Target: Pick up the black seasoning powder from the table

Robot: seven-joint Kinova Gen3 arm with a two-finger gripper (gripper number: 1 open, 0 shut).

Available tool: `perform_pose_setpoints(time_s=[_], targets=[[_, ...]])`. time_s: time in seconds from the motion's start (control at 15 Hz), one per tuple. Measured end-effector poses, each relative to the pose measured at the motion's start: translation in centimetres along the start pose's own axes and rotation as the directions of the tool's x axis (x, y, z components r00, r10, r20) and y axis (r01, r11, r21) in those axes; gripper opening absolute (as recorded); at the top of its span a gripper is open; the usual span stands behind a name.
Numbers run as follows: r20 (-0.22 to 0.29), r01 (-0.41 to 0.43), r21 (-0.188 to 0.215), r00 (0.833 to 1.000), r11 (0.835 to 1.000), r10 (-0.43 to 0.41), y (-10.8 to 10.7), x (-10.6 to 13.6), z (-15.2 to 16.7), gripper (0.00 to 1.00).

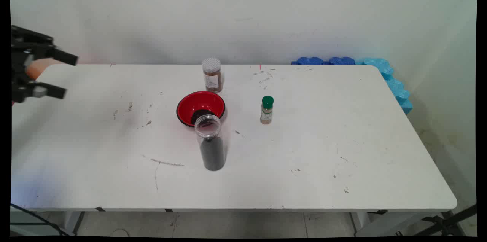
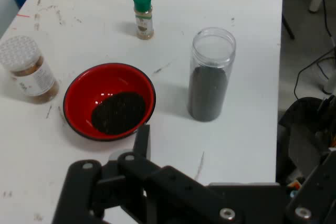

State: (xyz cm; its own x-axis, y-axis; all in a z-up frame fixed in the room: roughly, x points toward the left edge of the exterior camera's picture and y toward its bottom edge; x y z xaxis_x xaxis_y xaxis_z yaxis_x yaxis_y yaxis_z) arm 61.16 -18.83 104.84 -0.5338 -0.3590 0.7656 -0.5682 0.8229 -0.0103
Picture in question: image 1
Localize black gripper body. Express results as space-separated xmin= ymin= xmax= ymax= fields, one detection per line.
xmin=11 ymin=25 xmax=54 ymax=103

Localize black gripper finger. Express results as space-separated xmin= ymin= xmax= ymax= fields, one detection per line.
xmin=38 ymin=44 xmax=79 ymax=66
xmin=17 ymin=80 xmax=67 ymax=102

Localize clear jar of black seeds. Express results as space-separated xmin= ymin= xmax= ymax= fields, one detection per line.
xmin=194 ymin=114 xmax=226 ymax=171

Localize orange object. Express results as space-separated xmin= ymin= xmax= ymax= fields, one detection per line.
xmin=25 ymin=59 xmax=51 ymax=80

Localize grey table leg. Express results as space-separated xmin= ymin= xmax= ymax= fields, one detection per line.
xmin=63 ymin=212 xmax=86 ymax=235

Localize red bowl with black rim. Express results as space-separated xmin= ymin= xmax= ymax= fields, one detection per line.
xmin=176 ymin=91 xmax=226 ymax=128

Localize black seeds pile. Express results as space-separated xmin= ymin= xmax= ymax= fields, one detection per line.
xmin=190 ymin=109 xmax=214 ymax=120

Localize brown spice jar white lid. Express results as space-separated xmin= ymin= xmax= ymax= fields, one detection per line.
xmin=202 ymin=57 xmax=223 ymax=93

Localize small spice bottle green cap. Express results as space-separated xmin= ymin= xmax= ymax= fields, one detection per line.
xmin=260 ymin=96 xmax=274 ymax=125

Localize light blue foam mat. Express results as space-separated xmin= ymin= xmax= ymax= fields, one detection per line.
xmin=356 ymin=57 xmax=414 ymax=115

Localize black tripod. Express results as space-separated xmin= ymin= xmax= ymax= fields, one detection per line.
xmin=415 ymin=204 xmax=477 ymax=237

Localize black floor cable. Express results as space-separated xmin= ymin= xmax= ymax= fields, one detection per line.
xmin=11 ymin=203 xmax=73 ymax=236

